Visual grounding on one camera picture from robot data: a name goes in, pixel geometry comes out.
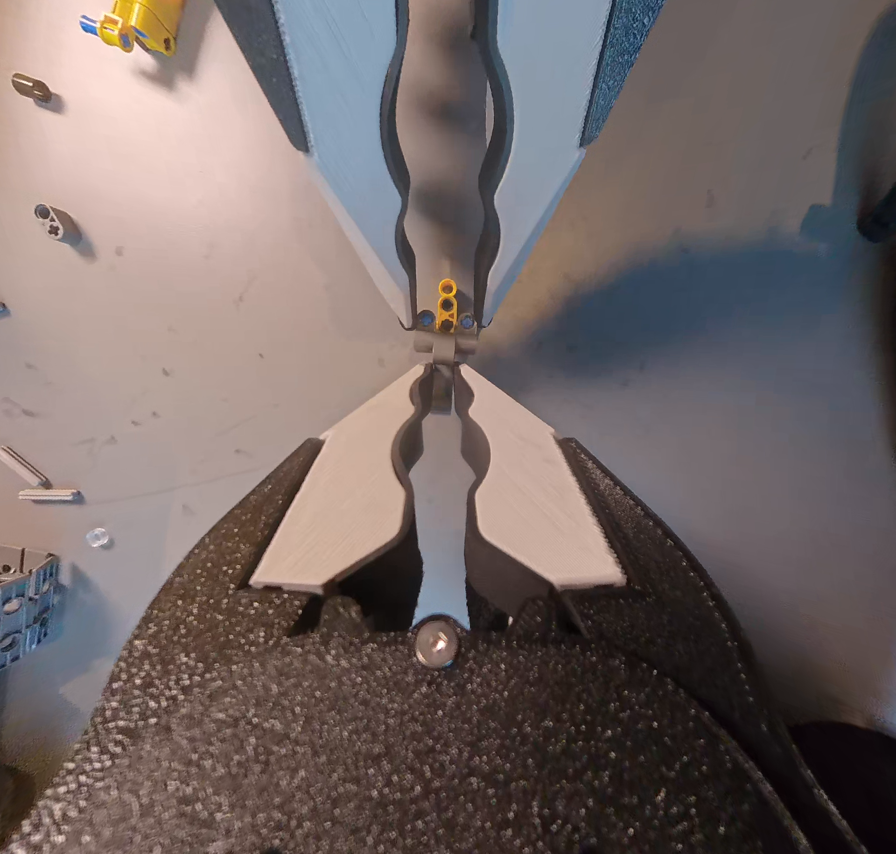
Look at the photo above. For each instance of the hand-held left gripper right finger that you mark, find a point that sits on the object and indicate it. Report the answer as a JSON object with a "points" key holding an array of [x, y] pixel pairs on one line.
{"points": [[546, 511]]}

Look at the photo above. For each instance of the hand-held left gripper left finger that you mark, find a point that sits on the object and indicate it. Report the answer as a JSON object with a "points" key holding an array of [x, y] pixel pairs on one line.
{"points": [[329, 511]]}

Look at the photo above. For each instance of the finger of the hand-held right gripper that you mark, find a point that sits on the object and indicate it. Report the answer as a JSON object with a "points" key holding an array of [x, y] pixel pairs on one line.
{"points": [[336, 63], [553, 63]]}

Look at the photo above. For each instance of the yellow brick assembly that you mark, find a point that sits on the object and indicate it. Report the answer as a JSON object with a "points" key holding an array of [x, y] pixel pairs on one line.
{"points": [[154, 7]]}

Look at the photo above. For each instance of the grey brick beam assembly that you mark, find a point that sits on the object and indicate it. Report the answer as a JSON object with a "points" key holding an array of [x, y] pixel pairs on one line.
{"points": [[444, 350]]}

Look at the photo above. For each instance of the grey desk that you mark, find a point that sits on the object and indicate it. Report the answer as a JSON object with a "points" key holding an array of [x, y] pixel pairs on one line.
{"points": [[175, 273]]}

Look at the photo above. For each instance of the small black brick bush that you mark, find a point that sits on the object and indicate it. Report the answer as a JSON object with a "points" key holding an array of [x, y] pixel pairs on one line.
{"points": [[31, 87]]}

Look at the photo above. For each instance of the clear round stud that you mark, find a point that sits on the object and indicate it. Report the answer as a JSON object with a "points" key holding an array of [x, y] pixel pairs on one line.
{"points": [[98, 537]]}

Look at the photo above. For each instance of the light grey axle connector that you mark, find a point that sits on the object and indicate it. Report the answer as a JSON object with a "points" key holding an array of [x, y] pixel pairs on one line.
{"points": [[66, 227]]}

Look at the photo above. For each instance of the grey brick axle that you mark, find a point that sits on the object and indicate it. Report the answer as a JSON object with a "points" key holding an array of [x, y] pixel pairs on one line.
{"points": [[49, 495]]}

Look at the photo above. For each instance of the white brick axle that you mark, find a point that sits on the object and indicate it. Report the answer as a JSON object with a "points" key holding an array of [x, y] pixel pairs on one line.
{"points": [[24, 465]]}

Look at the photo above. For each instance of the yellow tracked toy bulldozer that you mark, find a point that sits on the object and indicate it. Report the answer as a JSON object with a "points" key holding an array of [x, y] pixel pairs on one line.
{"points": [[28, 609]]}

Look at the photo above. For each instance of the black printed sweatshirt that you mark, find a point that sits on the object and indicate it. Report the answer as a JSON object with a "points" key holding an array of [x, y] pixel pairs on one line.
{"points": [[883, 308]]}

